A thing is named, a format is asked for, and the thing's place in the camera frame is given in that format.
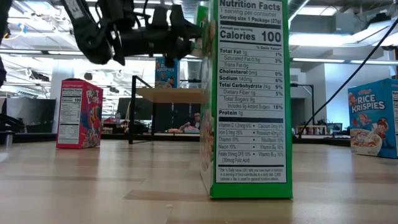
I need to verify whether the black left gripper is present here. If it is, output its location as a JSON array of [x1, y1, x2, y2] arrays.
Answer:
[[119, 17, 204, 60]]

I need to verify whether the green cereal box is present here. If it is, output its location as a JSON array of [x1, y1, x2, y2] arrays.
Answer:
[[200, 0, 293, 200], [195, 5, 210, 60]]

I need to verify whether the blue Rice Krispies cereal box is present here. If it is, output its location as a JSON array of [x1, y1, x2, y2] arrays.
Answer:
[[347, 78, 398, 159], [154, 57, 180, 89]]

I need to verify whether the red Froot Loops cereal box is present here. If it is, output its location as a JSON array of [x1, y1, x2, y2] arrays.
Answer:
[[55, 78, 104, 149]]

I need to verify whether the person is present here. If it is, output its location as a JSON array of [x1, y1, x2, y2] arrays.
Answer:
[[183, 111, 201, 131]]

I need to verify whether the black monitor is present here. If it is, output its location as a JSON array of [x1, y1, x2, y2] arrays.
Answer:
[[116, 98, 153, 121]]

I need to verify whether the ceiling light bar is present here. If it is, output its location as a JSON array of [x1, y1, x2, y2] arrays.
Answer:
[[292, 57, 398, 66], [0, 49, 205, 62]]

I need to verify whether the small wooden rack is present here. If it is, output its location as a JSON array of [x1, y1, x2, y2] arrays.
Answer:
[[297, 124, 327, 136]]

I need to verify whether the black partition panel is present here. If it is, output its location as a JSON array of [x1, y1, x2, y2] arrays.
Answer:
[[6, 98, 57, 134]]

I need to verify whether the silver ventilation duct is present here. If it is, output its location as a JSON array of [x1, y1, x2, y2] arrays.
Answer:
[[174, 0, 206, 90]]

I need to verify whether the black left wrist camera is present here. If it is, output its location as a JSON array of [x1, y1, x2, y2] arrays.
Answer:
[[151, 4, 188, 31]]

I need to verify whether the wooden shelf with black frame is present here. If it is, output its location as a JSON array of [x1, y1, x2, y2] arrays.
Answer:
[[126, 75, 208, 145]]

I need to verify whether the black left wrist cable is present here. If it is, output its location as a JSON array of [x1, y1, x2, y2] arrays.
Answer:
[[95, 0, 150, 67]]

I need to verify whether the black metal bracket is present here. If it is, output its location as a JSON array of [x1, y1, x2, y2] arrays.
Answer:
[[290, 82, 315, 105]]

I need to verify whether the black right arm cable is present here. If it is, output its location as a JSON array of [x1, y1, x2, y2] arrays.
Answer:
[[297, 17, 398, 139]]

